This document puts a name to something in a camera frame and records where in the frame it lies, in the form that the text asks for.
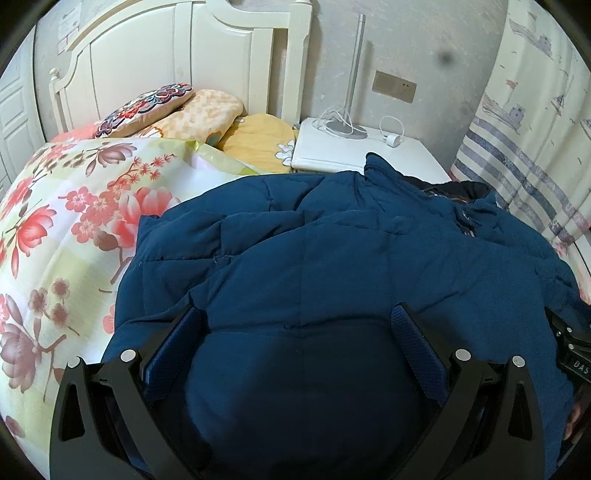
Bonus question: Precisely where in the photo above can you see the navy blue puffer jacket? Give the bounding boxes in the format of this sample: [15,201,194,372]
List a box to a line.
[104,154,590,479]

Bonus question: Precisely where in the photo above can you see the person right hand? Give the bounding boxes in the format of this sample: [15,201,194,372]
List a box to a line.
[563,400,585,444]

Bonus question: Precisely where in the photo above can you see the sailboat print curtain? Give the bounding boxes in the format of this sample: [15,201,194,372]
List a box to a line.
[451,1,590,301]

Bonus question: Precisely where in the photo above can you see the floral bed quilt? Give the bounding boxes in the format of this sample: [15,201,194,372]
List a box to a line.
[1,137,257,478]

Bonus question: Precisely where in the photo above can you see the white wardrobe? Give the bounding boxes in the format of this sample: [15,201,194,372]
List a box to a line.
[0,27,46,197]

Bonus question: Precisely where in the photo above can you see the silver lamp stand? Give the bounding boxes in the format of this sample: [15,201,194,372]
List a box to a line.
[325,13,368,140]

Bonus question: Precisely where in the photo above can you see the embroidered patterned pillow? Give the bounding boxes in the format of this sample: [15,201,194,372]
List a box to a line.
[94,83,195,139]

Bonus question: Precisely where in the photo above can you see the white nightstand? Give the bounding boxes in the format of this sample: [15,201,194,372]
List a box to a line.
[291,118,451,183]

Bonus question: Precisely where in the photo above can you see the yellow pillow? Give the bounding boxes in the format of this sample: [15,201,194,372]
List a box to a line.
[216,114,298,174]

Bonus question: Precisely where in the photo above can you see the peach patterned pillow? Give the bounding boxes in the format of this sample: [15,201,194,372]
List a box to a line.
[135,89,244,146]

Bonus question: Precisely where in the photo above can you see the white wooden headboard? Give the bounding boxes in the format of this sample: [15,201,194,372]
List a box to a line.
[49,1,312,133]

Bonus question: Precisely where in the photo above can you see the white charger with cable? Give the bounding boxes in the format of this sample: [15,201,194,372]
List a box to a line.
[379,115,406,149]

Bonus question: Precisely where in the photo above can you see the wall switch socket panel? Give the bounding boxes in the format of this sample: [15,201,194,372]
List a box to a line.
[372,70,417,104]

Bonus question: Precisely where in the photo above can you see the paper notices on wall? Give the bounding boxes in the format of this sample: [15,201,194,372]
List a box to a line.
[57,3,82,55]

